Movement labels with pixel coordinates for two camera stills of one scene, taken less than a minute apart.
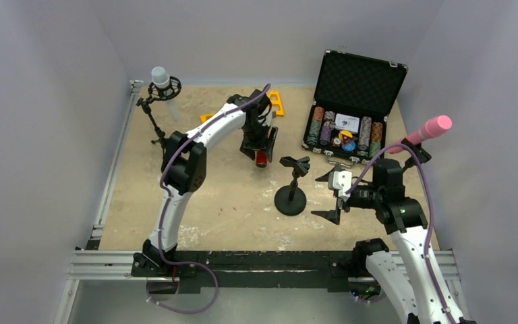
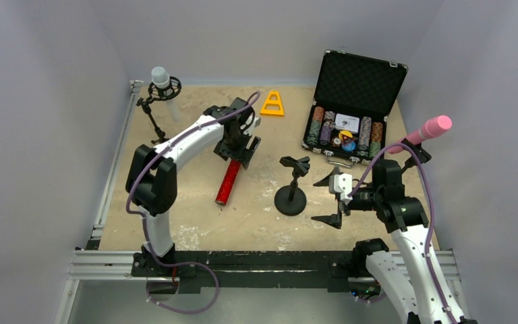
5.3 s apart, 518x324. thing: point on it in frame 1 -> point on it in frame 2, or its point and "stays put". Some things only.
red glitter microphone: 261,159 -> 228,182
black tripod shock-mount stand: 160,94 stays put
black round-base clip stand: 421,154 stays put
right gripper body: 338,196 stays put
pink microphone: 433,127 stays put
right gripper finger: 332,215 -> 334,219
